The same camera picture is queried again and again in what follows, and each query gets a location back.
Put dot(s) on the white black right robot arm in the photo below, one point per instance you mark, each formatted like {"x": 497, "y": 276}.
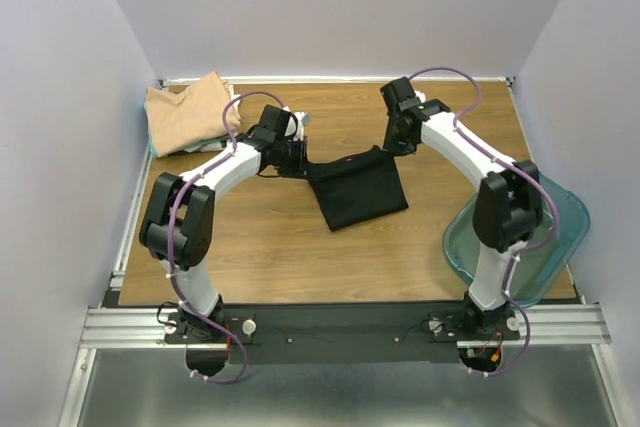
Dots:
{"x": 508, "y": 206}

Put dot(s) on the folded white printed t shirt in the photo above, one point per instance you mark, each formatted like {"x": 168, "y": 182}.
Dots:
{"x": 220, "y": 143}

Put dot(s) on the folded teal t shirt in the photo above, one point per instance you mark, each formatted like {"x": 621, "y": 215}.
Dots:
{"x": 157, "y": 115}

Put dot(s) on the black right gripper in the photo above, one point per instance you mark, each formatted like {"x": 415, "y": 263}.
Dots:
{"x": 391, "y": 145}

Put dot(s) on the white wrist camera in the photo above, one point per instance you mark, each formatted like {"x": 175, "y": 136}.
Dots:
{"x": 297, "y": 123}
{"x": 421, "y": 96}

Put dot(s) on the folded tan t shirt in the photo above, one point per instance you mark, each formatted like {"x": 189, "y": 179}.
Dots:
{"x": 196, "y": 112}

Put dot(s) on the teal plastic bin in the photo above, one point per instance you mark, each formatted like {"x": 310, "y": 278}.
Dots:
{"x": 538, "y": 269}

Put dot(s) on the black t shirt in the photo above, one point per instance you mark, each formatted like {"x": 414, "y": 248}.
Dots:
{"x": 357, "y": 188}

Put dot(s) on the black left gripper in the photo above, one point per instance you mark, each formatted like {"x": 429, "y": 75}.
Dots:
{"x": 300, "y": 168}

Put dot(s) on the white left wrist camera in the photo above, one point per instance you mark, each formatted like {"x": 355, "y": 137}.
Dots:
{"x": 297, "y": 123}

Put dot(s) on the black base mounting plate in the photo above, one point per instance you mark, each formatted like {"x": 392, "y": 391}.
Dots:
{"x": 341, "y": 333}

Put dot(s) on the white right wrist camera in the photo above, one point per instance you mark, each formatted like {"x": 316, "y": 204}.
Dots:
{"x": 421, "y": 96}

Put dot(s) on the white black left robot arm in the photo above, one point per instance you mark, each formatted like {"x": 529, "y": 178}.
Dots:
{"x": 177, "y": 227}

